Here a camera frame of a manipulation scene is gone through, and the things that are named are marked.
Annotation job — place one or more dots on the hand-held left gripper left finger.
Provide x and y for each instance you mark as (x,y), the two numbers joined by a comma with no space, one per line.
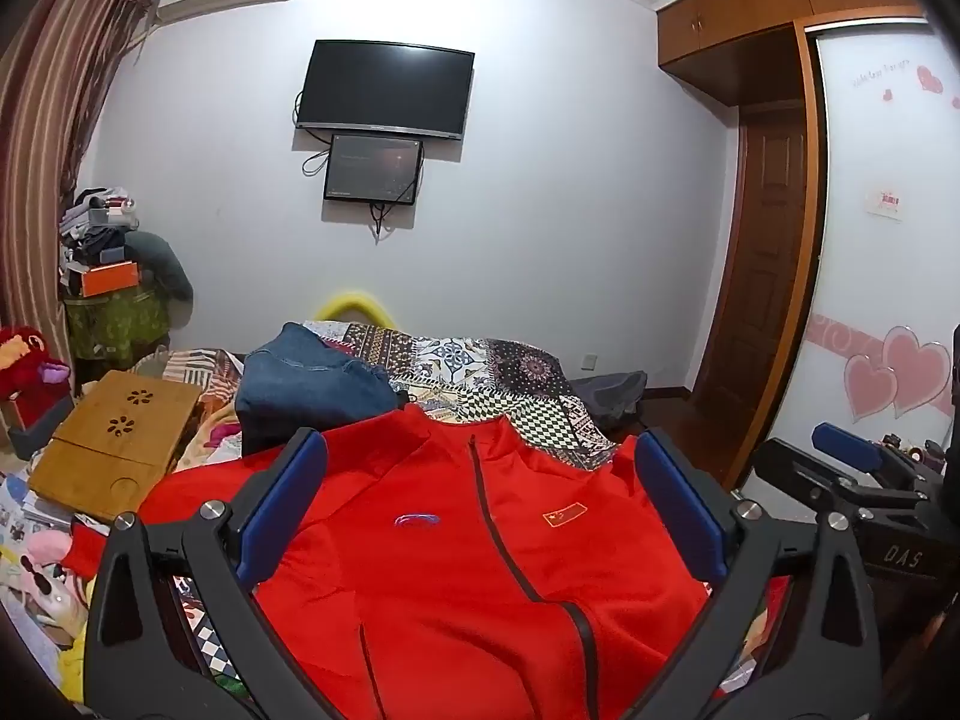
(281,495)

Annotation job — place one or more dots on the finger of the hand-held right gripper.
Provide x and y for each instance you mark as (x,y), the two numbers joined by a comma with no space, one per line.
(795,469)
(847,444)

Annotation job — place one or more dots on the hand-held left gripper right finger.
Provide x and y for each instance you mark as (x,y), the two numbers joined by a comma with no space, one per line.
(679,499)

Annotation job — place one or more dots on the red zip jacket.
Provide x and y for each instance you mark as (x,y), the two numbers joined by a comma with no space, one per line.
(450,577)

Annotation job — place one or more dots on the pile of colourful clothes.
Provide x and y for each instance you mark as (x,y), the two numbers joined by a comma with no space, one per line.
(37,577)

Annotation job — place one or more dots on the folded blue garment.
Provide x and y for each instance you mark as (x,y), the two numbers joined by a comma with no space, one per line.
(307,382)

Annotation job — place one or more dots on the grey bag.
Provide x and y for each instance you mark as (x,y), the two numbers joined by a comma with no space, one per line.
(611,394)

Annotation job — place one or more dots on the white heart-patterned wardrobe door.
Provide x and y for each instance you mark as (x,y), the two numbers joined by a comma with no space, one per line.
(877,277)

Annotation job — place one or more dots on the wooden lap desk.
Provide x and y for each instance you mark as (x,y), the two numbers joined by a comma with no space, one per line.
(112,442)

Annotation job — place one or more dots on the patchwork patterned blanket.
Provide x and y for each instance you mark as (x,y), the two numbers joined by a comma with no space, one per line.
(525,382)

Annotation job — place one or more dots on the yellow curved object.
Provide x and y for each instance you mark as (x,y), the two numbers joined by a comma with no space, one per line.
(356,304)

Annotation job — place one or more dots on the green patterned cloth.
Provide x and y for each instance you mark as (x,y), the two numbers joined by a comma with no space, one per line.
(112,326)

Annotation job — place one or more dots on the small wardrobe sticker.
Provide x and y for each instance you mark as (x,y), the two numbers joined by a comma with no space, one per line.
(885,202)

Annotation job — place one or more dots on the orange box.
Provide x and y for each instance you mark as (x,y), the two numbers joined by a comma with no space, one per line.
(109,279)

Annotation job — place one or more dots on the red plush toy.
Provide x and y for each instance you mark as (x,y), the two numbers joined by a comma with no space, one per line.
(26,367)

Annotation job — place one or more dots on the pile of stacked clutter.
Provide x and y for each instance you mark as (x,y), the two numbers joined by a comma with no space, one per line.
(94,229)

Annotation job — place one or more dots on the striped brown curtain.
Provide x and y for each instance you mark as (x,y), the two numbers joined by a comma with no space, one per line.
(52,127)

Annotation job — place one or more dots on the wooden overhead cabinet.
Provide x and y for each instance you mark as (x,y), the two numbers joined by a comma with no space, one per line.
(750,7)

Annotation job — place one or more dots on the white wall socket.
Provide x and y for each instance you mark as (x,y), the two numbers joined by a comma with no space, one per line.
(590,361)

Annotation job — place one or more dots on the small black wall monitor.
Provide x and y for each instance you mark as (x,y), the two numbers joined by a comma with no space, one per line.
(371,169)

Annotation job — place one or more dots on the black wall television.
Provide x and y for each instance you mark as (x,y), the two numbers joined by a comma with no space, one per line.
(382,86)

